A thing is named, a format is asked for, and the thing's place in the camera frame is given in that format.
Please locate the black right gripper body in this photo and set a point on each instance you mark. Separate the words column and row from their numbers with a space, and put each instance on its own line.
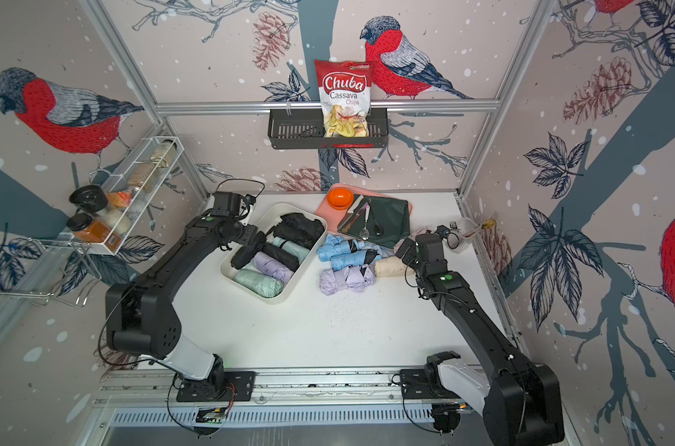
column 411, row 257

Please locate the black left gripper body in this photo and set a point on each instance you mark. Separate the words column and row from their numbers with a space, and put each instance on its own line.
column 243, row 233

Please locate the beige umbrella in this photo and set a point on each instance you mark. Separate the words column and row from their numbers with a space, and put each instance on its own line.
column 389, row 267

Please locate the black umbrella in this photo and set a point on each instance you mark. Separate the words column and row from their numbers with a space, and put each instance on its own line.
column 287, row 259
column 298, row 229
column 247, row 252

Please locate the cream plastic storage box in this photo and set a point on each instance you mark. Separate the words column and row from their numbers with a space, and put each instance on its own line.
column 266, row 223

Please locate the lilac umbrella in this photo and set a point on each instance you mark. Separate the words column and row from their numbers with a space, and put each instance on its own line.
column 272, row 268
column 354, row 279

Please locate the mint green umbrella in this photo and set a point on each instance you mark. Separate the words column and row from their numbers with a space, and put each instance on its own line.
column 300, row 252
column 260, row 284

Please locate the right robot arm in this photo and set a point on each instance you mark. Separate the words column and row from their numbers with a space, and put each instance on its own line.
column 519, row 400

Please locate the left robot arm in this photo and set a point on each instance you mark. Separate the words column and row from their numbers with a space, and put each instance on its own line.
column 141, row 318

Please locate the light blue folded umbrella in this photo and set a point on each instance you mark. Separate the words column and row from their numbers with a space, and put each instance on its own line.
column 336, row 246

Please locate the dark green cloth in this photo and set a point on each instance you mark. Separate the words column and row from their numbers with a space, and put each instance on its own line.
column 352, row 225

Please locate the metal spoon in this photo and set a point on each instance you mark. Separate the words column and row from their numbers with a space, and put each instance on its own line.
column 364, row 232

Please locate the orange plastic bowl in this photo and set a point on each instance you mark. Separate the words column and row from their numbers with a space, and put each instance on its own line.
column 340, row 198

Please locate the black lid spice jar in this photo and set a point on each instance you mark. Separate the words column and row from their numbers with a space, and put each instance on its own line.
column 90, row 198

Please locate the amber jar black lid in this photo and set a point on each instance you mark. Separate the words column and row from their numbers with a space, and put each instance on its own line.
column 87, row 229

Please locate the Chuba cassava chips bag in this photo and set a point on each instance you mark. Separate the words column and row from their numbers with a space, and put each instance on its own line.
column 345, row 96

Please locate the white wire spice rack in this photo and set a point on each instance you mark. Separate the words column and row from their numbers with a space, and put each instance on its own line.
column 131, row 190

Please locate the black wire wall basket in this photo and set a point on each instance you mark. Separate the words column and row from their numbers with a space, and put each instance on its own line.
column 304, row 130

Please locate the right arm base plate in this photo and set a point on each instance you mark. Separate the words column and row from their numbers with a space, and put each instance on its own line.
column 415, row 385

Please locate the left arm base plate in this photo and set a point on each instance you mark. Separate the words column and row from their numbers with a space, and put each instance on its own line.
column 222, row 386

